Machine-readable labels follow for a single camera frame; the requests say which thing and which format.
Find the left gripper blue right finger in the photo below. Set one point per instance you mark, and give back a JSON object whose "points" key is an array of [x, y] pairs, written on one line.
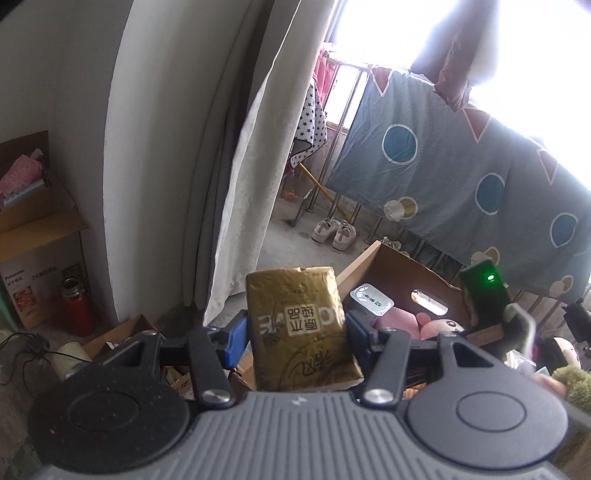
{"points": [[364, 340]]}

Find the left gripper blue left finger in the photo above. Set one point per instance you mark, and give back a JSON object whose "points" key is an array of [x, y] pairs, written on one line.
{"points": [[232, 340]]}

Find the white yogurt cup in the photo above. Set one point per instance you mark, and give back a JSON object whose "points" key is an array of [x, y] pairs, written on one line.
{"points": [[368, 303]]}

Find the pink knitted sponge pad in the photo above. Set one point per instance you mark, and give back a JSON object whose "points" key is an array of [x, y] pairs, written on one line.
{"points": [[401, 319]]}

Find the gold tissue pack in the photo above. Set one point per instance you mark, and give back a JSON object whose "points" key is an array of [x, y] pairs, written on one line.
{"points": [[297, 329]]}

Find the pink round plush toy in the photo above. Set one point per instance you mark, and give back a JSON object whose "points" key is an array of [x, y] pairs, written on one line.
{"points": [[430, 327]]}

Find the person's right hand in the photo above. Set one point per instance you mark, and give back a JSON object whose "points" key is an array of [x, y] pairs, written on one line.
{"points": [[552, 385]]}

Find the brown cardboard box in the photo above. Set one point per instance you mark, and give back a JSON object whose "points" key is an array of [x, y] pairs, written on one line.
{"points": [[399, 277]]}

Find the black-haired plush doll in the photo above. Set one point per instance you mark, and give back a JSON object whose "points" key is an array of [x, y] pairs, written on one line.
{"points": [[555, 352]]}

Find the white sneakers pair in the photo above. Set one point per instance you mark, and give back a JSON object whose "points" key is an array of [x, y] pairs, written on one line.
{"points": [[341, 233]]}

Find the red thermos bottle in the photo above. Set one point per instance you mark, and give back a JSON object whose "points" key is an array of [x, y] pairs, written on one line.
{"points": [[77, 307]]}

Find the blue quilt with circles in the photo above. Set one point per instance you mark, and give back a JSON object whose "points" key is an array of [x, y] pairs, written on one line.
{"points": [[467, 185]]}

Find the polka dot hanging cloth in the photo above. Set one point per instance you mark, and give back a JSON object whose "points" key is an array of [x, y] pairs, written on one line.
{"points": [[311, 133]]}

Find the pink hanging garment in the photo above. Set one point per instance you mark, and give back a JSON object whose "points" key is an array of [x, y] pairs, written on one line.
{"points": [[324, 74]]}

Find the yellow broom handle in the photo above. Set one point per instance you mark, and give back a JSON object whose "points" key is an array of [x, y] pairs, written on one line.
{"points": [[321, 188]]}

